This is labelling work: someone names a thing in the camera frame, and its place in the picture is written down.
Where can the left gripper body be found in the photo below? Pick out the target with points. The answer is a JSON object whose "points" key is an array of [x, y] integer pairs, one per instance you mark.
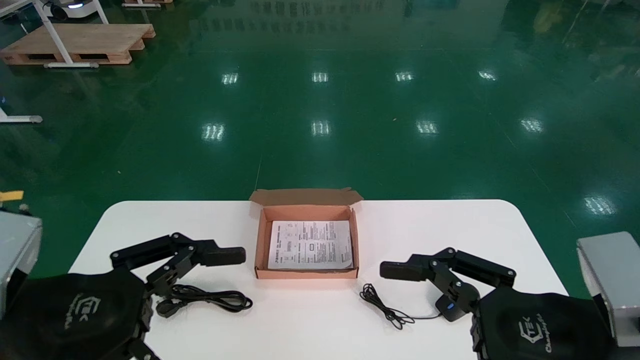
{"points": [[146, 315]]}

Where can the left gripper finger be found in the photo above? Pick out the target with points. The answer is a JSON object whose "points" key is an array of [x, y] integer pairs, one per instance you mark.
{"points": [[220, 256], [144, 352]]}

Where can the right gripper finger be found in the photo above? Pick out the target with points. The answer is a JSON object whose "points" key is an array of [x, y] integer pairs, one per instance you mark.
{"points": [[400, 270]]}

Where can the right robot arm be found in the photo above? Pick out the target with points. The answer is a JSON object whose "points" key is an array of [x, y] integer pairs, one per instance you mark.
{"points": [[540, 330]]}

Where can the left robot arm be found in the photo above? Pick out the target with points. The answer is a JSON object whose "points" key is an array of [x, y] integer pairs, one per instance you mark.
{"points": [[75, 315]]}

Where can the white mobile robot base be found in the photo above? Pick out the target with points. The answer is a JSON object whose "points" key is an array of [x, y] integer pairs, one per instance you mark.
{"points": [[75, 7]]}

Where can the open brown cardboard box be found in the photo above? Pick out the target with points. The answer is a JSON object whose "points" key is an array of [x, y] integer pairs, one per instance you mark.
{"points": [[305, 197]]}

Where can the white printed instruction sheet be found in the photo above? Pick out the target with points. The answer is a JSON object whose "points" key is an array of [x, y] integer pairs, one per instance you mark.
{"points": [[310, 245]]}

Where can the white desk foot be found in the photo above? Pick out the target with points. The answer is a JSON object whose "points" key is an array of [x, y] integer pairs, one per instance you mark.
{"points": [[20, 119]]}

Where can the white desk frame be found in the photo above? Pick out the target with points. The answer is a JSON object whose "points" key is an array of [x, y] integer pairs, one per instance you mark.
{"points": [[70, 65]]}

